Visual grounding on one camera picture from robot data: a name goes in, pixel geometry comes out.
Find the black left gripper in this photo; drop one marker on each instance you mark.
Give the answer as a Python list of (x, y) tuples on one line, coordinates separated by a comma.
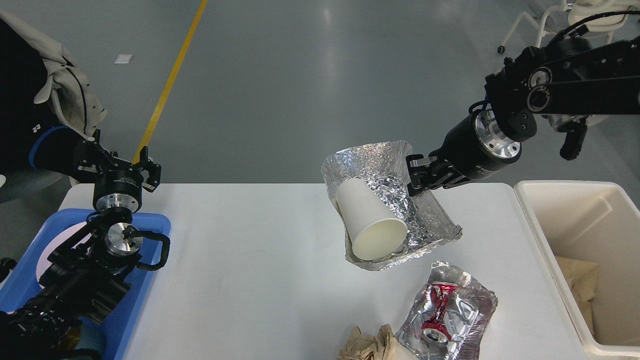
[(113, 186)]

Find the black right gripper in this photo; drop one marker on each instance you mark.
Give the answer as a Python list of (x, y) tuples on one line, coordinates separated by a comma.
[(473, 150)]

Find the aluminium foil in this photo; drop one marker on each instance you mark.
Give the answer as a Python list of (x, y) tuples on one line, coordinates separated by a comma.
[(468, 314), (383, 167)]

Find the white paper cup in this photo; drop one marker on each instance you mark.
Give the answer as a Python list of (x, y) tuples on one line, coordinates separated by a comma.
[(372, 228)]

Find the pink plate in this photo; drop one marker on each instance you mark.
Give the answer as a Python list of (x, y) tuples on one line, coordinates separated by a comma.
[(43, 263)]

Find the crushed red soda can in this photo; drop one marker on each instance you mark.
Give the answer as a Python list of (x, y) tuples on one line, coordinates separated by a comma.
[(433, 330)]

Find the brown paper bag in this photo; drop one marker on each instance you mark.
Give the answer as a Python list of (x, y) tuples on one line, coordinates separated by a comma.
[(581, 277), (584, 304)]

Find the brown paper ball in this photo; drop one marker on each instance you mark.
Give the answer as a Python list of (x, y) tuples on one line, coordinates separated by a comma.
[(360, 346)]

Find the dark teal mug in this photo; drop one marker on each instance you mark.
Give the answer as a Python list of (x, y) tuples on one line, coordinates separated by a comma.
[(86, 336)]

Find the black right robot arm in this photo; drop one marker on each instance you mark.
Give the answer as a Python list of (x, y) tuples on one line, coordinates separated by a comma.
[(565, 81)]

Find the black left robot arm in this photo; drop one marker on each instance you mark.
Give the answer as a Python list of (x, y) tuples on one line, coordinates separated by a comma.
[(88, 270)]

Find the person in black clothes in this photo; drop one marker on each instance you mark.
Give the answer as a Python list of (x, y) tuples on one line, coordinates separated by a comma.
[(36, 148)]

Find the white floor label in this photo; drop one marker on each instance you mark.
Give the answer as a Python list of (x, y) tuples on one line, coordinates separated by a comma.
[(122, 59)]

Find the blue plastic tray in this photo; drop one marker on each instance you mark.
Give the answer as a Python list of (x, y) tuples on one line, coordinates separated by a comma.
[(22, 284)]

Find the beige plastic bin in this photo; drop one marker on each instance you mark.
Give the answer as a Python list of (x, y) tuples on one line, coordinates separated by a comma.
[(596, 222)]

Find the white chair on castors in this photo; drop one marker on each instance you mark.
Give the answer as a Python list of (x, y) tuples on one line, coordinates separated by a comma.
[(547, 17)]

